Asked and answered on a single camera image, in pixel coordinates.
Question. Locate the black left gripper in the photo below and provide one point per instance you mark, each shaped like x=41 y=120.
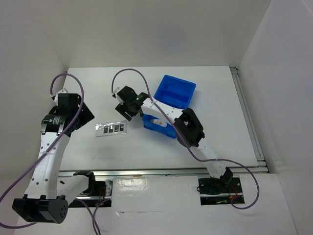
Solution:
x=86 y=116

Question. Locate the front aluminium rail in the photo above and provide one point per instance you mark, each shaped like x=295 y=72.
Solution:
x=140 y=172

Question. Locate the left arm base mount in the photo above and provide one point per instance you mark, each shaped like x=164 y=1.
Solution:
x=100 y=196

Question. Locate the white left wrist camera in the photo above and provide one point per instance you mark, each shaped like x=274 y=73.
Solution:
x=57 y=95

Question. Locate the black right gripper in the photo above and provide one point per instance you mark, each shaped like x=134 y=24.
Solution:
x=122 y=108

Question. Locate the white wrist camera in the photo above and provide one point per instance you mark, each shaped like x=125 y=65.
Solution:
x=115 y=92
x=57 y=95

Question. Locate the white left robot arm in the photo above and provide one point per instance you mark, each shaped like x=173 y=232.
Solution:
x=47 y=197

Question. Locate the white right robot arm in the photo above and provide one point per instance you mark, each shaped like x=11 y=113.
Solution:
x=186 y=124

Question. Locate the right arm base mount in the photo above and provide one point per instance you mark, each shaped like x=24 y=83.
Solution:
x=213 y=194

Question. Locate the blue divided plastic bin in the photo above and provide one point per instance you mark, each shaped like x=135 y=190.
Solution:
x=174 y=92

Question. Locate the hair pin card in plastic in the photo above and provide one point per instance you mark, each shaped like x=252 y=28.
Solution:
x=110 y=128

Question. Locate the white oval makeup sponge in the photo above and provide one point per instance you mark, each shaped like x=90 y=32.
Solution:
x=159 y=122

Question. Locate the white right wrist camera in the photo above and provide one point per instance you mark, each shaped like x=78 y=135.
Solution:
x=115 y=92

